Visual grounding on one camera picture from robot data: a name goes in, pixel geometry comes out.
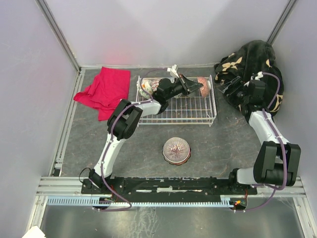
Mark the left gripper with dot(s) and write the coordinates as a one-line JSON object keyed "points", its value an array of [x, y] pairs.
{"points": [[192, 86]]}

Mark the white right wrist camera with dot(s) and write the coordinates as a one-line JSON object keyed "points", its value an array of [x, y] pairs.
{"points": [[257, 76]]}

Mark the white wire dish rack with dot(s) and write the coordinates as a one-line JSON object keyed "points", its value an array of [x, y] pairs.
{"points": [[197, 108]]}

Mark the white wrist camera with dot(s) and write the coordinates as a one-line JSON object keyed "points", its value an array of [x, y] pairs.
{"points": [[257, 76], [173, 71]]}

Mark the red folded t-shirt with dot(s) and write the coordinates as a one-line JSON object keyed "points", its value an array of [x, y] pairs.
{"points": [[108, 88]]}

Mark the purple striped bowl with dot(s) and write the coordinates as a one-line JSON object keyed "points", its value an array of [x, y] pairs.
{"points": [[177, 143]]}

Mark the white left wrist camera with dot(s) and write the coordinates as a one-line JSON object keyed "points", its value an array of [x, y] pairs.
{"points": [[173, 71]]}

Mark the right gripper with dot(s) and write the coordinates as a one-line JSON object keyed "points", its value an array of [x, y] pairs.
{"points": [[235, 83]]}

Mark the white paper corner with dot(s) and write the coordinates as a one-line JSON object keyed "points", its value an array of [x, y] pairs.
{"points": [[34, 232]]}

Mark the floral orange green bowl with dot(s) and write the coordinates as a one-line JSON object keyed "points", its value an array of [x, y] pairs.
{"points": [[144, 87]]}

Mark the blue triangle pattern bowl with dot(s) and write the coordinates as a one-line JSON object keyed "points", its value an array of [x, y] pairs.
{"points": [[155, 84]]}

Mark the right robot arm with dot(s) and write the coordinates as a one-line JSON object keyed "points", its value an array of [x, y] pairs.
{"points": [[277, 163]]}

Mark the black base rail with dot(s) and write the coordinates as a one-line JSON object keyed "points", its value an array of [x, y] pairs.
{"points": [[166, 190]]}

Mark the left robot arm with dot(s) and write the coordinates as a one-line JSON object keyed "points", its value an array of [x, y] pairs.
{"points": [[125, 118]]}

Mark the black floral blanket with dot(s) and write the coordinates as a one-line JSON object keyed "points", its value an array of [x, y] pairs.
{"points": [[252, 57]]}

